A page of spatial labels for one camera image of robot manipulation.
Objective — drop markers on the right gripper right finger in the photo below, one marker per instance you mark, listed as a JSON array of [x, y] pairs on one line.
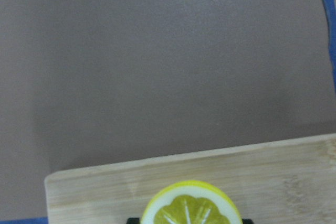
[[247, 221]]

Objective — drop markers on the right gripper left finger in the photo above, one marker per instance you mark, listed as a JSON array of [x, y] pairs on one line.
[[133, 221]]

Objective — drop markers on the yellow lemon half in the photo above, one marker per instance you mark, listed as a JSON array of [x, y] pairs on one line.
[[191, 201]]

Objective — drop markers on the bamboo cutting board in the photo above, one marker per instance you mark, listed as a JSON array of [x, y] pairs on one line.
[[290, 181]]

